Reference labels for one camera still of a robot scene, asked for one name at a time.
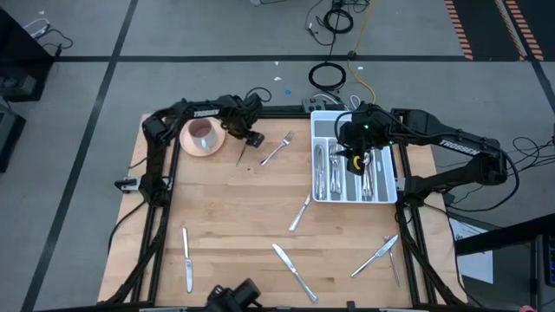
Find black device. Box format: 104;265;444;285
204;277;263;312

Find yellow floor cable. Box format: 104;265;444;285
345;0;377;105

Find white paper sheet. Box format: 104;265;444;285
448;216;495;285

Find black desk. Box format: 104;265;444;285
454;212;555;257

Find silver spoon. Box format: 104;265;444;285
360;152;373;199
362;152;376;199
361;152;375;199

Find large coiled black cable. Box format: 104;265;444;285
308;61;348;92

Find silver fork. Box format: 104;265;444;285
332;145;344;194
382;234;402;288
328;143;339;195
329;143;343;195
332;143;344;194
328;145;340;195
258;131;296;167

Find silver table knife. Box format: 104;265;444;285
288;192;312;233
349;233;399;278
271;244;320;304
181;226;194;295
235;142;249;168
313;142;324;201
317;142;327;200

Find white plastic cutlery tray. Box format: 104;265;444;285
310;109;399;205

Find black floor box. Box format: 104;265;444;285
0;107;27;174

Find silver forks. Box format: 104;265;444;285
362;151;375;198

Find grey power strip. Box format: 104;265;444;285
302;98;327;114

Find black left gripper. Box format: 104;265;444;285
228;97;265;150

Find small coiled black cable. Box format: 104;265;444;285
323;7;355;35

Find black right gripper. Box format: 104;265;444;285
336;102;391;177

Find white cable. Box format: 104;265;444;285
22;17;51;38

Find black cabinet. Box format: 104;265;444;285
0;8;56;103

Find dark monitor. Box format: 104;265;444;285
541;236;555;287

